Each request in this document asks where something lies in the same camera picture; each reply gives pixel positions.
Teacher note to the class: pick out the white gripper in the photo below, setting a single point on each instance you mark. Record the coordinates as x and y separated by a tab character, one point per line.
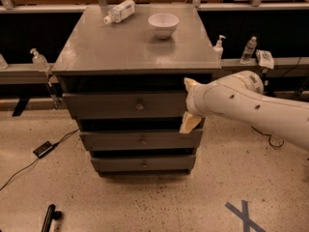
192	101

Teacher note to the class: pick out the grey top drawer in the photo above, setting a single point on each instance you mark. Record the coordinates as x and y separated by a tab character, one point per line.
125	105

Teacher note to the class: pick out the grey drawer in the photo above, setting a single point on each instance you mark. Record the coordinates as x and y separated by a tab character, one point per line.
184	162
125	105
139	140

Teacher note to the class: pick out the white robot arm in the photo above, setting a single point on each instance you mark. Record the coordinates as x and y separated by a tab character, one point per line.
239	96

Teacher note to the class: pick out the grey middle drawer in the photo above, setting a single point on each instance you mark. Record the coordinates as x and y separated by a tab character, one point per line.
139	140

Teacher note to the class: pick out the grey drawer cabinet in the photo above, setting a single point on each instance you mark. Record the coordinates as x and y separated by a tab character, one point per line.
128	57

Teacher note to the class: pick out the grey bottom drawer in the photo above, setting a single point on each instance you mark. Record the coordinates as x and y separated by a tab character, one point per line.
184	162

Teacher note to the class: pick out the white pump sanitizer bottle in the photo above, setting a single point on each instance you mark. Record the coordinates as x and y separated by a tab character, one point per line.
218	48

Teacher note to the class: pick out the white ceramic bowl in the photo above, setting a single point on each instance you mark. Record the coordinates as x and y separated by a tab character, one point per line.
163	25

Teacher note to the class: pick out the upright clear water bottle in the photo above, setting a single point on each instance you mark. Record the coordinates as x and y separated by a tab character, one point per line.
248	50

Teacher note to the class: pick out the white paper packet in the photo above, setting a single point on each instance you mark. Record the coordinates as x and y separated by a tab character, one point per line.
265	59

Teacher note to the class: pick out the lying clear water bottle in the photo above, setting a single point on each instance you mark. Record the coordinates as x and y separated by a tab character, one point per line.
120	12

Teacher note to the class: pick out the black power adapter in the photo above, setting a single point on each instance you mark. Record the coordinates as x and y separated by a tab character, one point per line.
43	150

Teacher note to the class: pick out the clear pump bottle left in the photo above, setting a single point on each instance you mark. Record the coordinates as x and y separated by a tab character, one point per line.
39	61

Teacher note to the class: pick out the clear container far left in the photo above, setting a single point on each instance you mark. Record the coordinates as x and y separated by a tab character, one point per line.
3	63

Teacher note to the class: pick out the black handle object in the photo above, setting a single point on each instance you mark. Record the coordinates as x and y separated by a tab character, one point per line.
51	214

